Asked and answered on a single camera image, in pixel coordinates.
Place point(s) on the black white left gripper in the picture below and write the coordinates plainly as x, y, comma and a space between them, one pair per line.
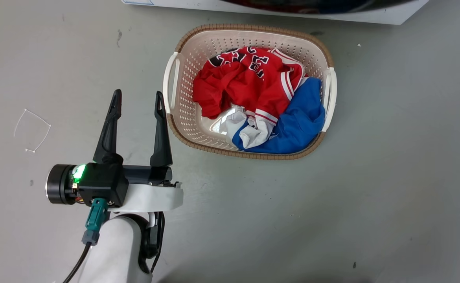
104, 184

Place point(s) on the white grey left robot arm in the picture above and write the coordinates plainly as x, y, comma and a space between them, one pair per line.
122, 249

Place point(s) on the white washing machine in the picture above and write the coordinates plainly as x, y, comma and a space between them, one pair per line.
371, 13

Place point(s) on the white garment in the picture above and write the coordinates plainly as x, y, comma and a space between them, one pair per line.
245, 127

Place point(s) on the beige plastic laundry basket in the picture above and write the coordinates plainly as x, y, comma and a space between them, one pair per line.
249, 92

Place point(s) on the red basketball jersey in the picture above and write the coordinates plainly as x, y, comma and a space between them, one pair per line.
245, 80

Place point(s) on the blue garment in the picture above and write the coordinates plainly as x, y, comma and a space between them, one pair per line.
297, 122

